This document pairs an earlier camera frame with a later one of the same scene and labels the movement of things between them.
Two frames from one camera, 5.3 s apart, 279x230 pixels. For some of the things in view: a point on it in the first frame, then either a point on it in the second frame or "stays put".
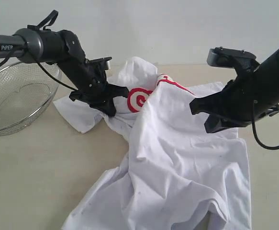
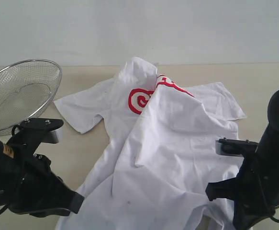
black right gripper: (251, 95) to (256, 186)
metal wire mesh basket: (17, 93) stays put
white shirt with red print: (169, 174) stays put
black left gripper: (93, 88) to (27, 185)
